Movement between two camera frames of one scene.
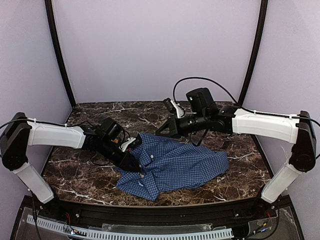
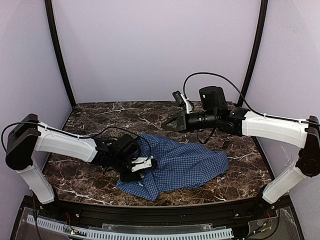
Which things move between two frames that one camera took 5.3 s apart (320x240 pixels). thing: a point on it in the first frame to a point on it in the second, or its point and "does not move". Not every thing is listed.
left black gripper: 127,160 to 130,176
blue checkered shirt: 165,164 does not move
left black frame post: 59,52 does not move
